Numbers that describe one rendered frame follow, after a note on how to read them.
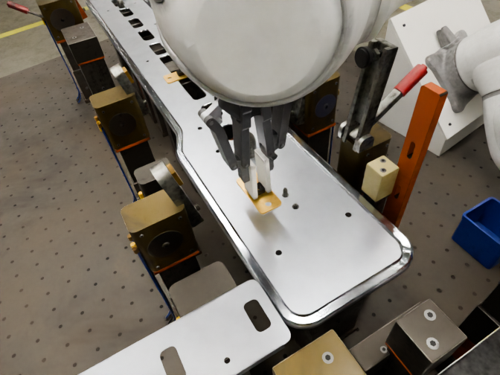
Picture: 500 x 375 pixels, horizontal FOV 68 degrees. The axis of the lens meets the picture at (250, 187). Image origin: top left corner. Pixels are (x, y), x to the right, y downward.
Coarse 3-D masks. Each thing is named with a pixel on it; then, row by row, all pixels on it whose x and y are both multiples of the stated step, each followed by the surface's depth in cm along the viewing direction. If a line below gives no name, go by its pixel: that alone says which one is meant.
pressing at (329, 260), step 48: (96, 0) 129; (144, 0) 124; (144, 48) 101; (192, 144) 72; (288, 144) 70; (240, 192) 63; (288, 192) 62; (336, 192) 61; (240, 240) 57; (288, 240) 56; (336, 240) 55; (384, 240) 54; (288, 288) 50; (336, 288) 50
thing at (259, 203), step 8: (240, 184) 59; (248, 192) 57; (264, 192) 57; (272, 192) 57; (256, 200) 56; (264, 200) 56; (272, 200) 56; (280, 200) 56; (264, 208) 55; (272, 208) 55
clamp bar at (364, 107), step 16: (368, 48) 49; (384, 48) 49; (368, 64) 50; (384, 64) 50; (368, 80) 55; (384, 80) 53; (368, 96) 56; (352, 112) 59; (368, 112) 56; (352, 128) 61; (368, 128) 58
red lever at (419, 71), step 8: (424, 64) 58; (408, 72) 59; (416, 72) 58; (424, 72) 58; (408, 80) 58; (416, 80) 58; (400, 88) 58; (408, 88) 58; (392, 96) 59; (400, 96) 59; (384, 104) 59; (392, 104) 59; (376, 112) 60; (384, 112) 60; (376, 120) 60; (352, 136) 61
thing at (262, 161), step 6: (258, 150) 53; (258, 156) 53; (264, 156) 52; (258, 162) 54; (264, 162) 52; (258, 168) 55; (264, 168) 53; (258, 174) 56; (264, 174) 54; (258, 180) 58; (264, 180) 55; (270, 180) 55; (264, 186) 56; (270, 186) 56
